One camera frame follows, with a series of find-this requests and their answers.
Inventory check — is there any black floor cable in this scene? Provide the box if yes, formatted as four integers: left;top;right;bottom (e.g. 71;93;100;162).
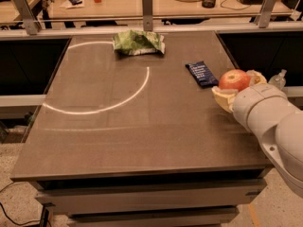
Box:
0;182;42;227

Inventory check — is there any lower cabinet drawer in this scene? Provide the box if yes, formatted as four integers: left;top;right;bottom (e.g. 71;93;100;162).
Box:
67;206;239;227

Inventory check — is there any upper cabinet drawer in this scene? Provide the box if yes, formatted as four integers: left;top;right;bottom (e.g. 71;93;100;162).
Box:
36;179;266;216

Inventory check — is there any blue rxbar wrapper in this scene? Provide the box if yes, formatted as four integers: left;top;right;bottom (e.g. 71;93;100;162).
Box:
186;61;219;87

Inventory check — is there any metal rail bracket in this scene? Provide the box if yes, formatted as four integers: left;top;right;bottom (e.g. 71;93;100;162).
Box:
142;0;153;31
12;0;41;35
257;0;277;28

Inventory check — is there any green chip bag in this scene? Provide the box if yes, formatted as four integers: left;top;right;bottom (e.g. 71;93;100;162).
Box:
113;29;165;56

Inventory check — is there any left metal rail bracket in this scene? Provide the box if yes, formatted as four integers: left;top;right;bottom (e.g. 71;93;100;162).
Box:
12;0;41;35

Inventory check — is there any right metal rail bracket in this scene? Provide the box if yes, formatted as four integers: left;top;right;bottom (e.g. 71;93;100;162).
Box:
257;0;277;28

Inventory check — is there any middle metal rail bracket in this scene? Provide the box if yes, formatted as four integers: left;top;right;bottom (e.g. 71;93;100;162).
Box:
142;0;153;31

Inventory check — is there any cabinet drawer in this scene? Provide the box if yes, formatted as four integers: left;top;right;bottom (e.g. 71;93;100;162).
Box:
36;179;266;216
67;206;239;227

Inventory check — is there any red apple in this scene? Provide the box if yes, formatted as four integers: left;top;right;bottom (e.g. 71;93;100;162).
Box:
219;69;251;92

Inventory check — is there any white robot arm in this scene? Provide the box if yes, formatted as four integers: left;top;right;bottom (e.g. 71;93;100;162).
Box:
212;69;303;197

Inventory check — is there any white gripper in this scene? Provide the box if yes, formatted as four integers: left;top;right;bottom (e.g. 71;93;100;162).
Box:
211;70;287;130

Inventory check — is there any black mesh pen holder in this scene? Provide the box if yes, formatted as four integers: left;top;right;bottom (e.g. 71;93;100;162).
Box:
202;0;216;9

